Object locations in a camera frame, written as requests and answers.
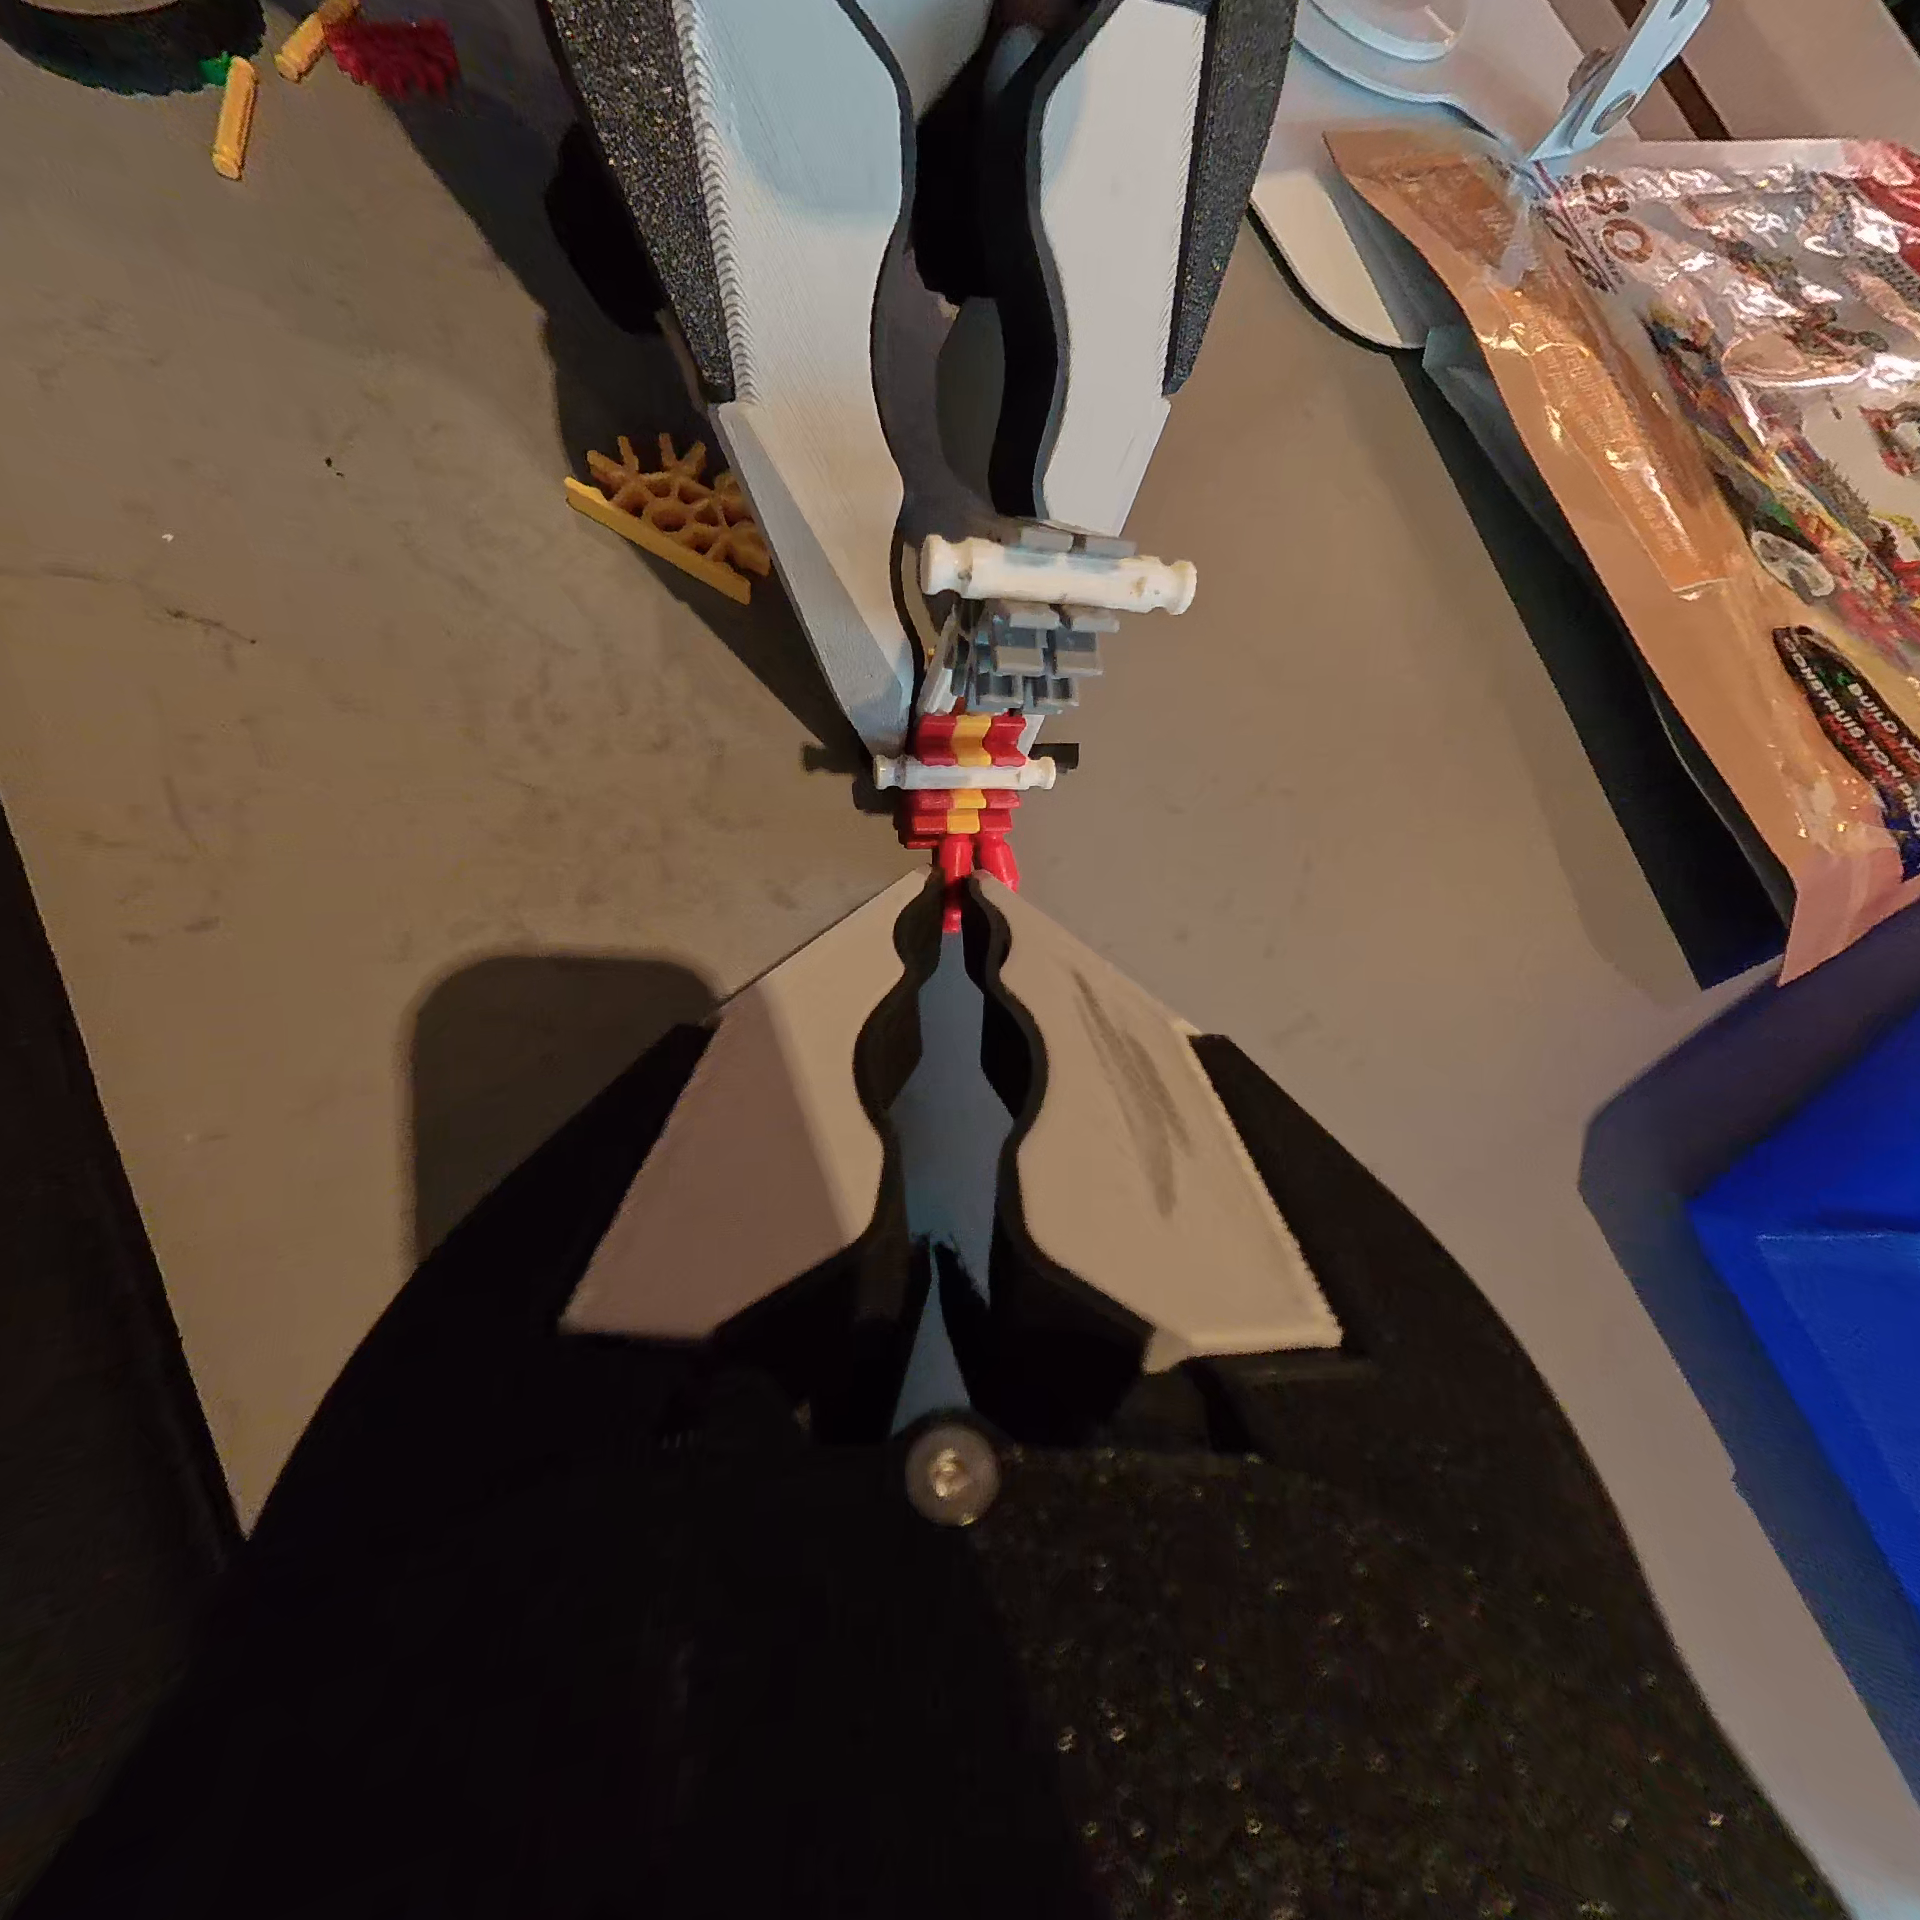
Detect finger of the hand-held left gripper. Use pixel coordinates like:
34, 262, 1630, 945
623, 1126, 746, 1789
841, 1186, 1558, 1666
990, 0, 1210, 544
677, 0, 920, 757

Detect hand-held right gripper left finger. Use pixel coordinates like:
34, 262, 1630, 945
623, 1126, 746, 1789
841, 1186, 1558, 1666
554, 861, 951, 1337

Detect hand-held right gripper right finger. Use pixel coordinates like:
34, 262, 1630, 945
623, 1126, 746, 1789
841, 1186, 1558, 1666
968, 872, 1344, 1371

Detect small toy building assembly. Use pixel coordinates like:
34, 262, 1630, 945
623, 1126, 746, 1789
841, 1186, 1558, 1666
870, 523, 1205, 900

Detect blue plastic bin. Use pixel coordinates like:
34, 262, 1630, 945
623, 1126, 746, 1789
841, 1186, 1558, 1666
1689, 1010, 1920, 1609

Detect white rounded board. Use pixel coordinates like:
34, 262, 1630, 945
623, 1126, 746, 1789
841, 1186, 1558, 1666
1250, 0, 1505, 352

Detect yellow fan connector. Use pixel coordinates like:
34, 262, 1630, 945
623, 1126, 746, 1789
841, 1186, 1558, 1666
562, 433, 777, 602

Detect small red connector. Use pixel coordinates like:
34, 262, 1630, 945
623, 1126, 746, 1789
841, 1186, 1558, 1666
326, 17, 458, 92

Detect black toy tyre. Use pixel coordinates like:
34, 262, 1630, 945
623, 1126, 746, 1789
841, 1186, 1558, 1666
0, 0, 259, 92

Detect orange printed packet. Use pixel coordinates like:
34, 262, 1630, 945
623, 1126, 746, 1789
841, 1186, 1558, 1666
1331, 131, 1920, 980

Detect black perforated pad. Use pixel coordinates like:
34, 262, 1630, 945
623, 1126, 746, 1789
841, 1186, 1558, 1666
0, 804, 245, 1893

